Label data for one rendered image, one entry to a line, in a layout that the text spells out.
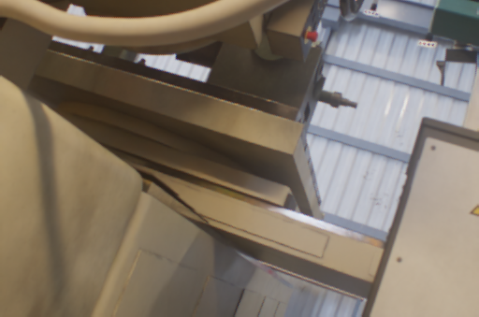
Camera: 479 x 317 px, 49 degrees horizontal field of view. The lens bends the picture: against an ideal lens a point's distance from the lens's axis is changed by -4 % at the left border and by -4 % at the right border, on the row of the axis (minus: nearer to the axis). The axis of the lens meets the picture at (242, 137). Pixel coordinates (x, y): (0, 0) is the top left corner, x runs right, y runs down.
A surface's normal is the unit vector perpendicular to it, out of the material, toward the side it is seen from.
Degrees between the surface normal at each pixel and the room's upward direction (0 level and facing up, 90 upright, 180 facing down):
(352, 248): 90
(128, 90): 90
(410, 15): 90
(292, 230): 90
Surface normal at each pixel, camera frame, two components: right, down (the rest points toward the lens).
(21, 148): 0.88, 0.23
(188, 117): -0.19, -0.33
